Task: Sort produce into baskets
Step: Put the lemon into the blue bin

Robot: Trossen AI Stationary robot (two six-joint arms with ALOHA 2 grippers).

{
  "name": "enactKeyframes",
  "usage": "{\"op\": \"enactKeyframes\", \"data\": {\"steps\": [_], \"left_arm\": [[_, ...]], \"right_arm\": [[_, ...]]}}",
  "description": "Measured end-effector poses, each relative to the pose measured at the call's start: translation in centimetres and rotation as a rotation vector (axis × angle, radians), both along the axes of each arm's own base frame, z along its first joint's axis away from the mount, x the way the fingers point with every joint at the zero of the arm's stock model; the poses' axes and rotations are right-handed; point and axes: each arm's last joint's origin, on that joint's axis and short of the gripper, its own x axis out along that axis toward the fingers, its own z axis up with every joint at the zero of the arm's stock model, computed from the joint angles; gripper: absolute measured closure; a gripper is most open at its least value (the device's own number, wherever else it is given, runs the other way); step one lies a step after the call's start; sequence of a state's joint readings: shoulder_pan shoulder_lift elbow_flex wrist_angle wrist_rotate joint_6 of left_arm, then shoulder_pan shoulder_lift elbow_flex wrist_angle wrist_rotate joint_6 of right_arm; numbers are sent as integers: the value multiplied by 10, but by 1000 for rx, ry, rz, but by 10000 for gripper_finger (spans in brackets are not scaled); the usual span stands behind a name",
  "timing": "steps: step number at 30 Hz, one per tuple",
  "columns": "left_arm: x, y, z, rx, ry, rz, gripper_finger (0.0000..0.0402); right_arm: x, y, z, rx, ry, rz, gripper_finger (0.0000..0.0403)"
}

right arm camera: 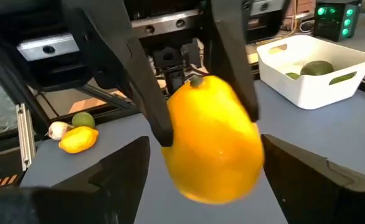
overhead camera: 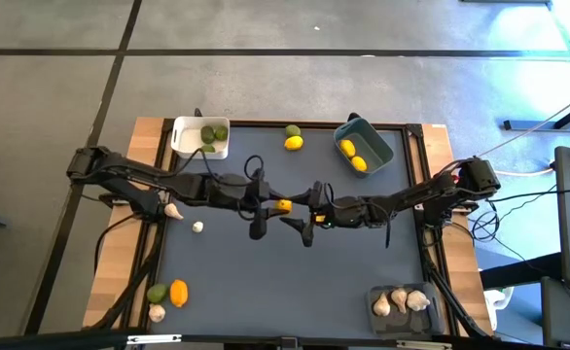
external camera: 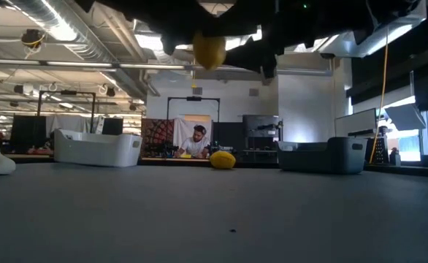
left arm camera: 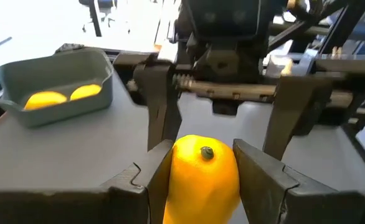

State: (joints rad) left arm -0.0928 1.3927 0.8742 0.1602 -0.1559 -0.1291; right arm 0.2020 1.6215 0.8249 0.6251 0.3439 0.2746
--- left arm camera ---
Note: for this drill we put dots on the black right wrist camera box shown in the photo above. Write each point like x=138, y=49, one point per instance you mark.
x=224, y=18

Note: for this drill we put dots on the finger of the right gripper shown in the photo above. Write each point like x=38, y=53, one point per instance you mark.
x=160, y=109
x=291, y=109

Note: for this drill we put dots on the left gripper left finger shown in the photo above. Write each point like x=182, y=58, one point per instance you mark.
x=76, y=207

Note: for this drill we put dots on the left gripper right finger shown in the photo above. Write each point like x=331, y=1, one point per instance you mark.
x=294, y=207

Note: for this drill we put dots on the teal plastic basket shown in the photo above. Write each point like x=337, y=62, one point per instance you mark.
x=61, y=115

